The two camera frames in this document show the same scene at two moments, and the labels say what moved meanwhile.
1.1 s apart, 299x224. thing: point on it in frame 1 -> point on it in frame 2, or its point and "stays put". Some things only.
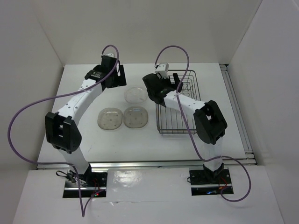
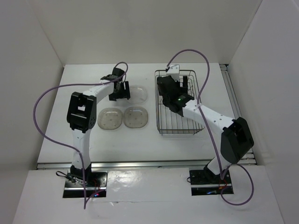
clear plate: x=110 y=118 stays put
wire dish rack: x=170 y=121 stays put
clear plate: x=135 y=95 stays put
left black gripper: x=119 y=80 -> x=112 y=96
